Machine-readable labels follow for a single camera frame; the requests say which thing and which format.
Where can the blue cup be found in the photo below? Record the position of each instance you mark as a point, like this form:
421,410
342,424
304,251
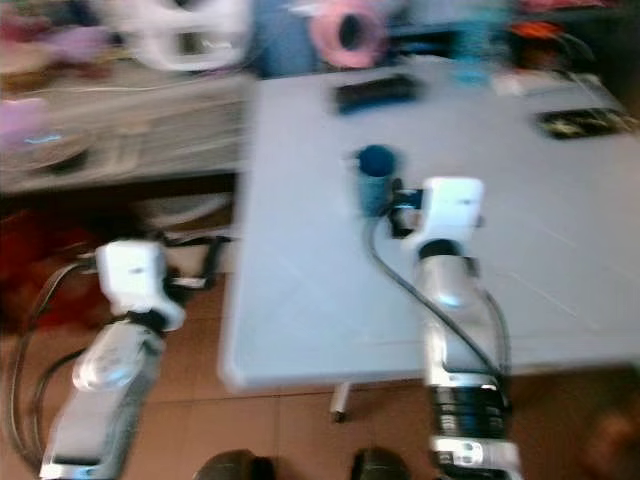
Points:
377,178

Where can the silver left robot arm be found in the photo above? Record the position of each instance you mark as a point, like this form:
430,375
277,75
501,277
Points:
95,410

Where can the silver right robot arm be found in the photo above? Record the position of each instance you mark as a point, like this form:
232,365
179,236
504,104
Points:
460,330

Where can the white folding table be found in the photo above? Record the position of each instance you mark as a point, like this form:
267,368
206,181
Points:
320,290

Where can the long black case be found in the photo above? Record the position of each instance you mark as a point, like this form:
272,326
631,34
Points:
377,93

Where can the grey side bench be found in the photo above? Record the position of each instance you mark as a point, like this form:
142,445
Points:
160,130

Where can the teal bottle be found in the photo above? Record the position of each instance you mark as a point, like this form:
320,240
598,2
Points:
478,55

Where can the red plastic crate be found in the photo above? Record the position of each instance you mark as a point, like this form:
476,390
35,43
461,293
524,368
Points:
40,260

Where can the pink roll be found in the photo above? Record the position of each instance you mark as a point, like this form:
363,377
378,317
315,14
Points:
328,35

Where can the flat black tray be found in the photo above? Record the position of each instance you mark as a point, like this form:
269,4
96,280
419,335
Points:
580,123

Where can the dark left robot foot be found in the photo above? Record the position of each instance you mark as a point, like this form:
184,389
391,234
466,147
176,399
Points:
230,467

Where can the dark robot foot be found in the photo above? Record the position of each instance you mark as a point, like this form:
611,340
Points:
230,467
380,466

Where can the purple soft item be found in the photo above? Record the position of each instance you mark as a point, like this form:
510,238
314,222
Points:
20,122

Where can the white plastic appliance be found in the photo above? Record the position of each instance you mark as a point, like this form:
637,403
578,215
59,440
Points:
150,40

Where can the dark right robot foot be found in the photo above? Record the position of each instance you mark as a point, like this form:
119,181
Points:
380,466

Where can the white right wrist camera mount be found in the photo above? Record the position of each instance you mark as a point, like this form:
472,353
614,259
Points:
452,210

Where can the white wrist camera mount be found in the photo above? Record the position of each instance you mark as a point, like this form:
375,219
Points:
135,280
452,210

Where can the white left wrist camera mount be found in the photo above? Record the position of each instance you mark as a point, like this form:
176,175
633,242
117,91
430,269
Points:
135,280

